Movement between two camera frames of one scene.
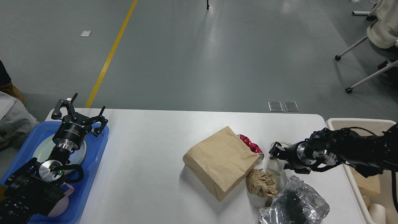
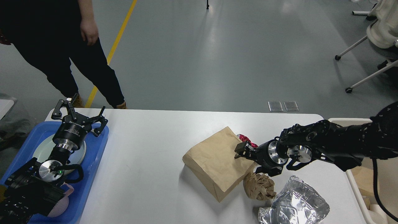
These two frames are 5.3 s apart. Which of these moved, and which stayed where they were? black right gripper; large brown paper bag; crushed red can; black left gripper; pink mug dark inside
Moved: black right gripper
Stayed: black left gripper; pink mug dark inside; crushed red can; large brown paper bag
